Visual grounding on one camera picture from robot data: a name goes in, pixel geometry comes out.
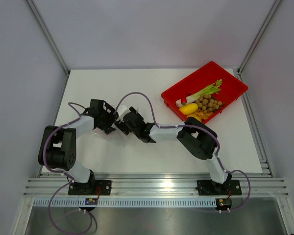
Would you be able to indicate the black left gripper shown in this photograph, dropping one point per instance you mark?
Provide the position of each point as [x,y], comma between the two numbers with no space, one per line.
[108,128]

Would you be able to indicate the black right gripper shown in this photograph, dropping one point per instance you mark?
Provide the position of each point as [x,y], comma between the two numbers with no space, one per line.
[123,127]

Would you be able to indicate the yellow fake mango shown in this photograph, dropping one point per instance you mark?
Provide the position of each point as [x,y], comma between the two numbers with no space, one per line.
[188,109]

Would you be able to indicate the red fake chili pepper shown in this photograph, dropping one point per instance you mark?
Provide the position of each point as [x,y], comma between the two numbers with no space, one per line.
[184,100]

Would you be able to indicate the orange fake tangerine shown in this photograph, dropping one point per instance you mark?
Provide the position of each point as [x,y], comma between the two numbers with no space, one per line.
[194,116]

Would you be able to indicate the fake brown grape bunch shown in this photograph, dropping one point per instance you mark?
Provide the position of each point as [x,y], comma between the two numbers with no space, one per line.
[207,104]

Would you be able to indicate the fake green onion stalk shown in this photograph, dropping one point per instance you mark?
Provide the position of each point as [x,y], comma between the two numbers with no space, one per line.
[213,88]

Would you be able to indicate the clear zip top bag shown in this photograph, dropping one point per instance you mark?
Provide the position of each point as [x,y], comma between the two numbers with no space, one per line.
[100,133]

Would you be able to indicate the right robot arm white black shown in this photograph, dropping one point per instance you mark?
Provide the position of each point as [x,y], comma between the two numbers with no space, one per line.
[196,137]

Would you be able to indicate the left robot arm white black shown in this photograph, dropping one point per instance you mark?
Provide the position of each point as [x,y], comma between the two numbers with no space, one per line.
[58,150]

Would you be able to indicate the red plastic tray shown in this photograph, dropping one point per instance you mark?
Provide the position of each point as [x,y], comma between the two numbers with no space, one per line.
[209,82]

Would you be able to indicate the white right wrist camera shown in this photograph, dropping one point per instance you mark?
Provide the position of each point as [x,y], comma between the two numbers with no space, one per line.
[122,111]

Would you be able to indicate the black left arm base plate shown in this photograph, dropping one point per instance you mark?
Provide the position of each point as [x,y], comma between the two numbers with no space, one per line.
[101,187]

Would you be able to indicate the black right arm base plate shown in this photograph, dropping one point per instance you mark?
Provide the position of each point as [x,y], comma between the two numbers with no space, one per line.
[208,188]

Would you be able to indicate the aluminium frame post left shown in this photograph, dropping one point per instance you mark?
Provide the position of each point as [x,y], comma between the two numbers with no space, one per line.
[45,31]

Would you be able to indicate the aluminium frame post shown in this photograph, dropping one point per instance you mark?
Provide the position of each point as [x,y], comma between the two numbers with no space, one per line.
[265,24]
[45,31]

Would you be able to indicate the white slotted cable duct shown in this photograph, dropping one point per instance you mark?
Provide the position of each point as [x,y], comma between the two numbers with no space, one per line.
[127,202]

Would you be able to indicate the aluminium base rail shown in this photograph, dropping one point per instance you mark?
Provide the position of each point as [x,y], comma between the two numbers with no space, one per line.
[160,185]

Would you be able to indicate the aluminium frame post right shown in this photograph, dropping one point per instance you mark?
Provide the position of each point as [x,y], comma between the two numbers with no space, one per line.
[265,24]

